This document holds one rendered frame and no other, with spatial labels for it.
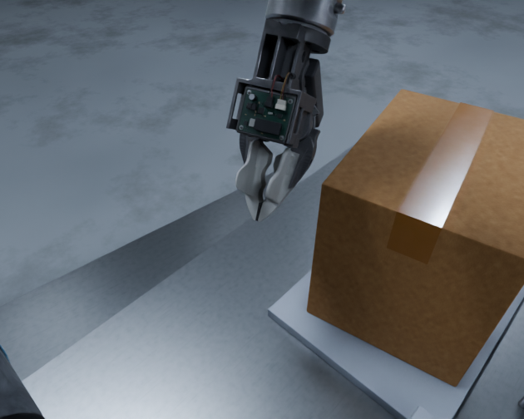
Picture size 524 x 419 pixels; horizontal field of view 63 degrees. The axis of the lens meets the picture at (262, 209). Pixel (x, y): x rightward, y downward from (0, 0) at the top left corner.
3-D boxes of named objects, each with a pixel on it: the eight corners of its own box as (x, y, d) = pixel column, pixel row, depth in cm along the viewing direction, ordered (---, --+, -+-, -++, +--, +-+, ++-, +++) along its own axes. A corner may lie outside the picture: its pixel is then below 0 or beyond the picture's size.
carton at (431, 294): (455, 389, 60) (539, 263, 42) (305, 312, 70) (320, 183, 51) (495, 253, 79) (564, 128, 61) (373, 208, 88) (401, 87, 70)
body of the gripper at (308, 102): (221, 134, 44) (247, 12, 41) (252, 137, 52) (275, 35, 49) (290, 151, 42) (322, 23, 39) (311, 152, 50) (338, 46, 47)
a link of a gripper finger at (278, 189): (241, 226, 46) (261, 142, 44) (260, 219, 52) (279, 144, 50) (268, 234, 45) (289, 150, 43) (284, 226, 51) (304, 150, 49)
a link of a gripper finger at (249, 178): (216, 218, 47) (234, 135, 45) (238, 211, 53) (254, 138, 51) (241, 226, 46) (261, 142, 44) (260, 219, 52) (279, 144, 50)
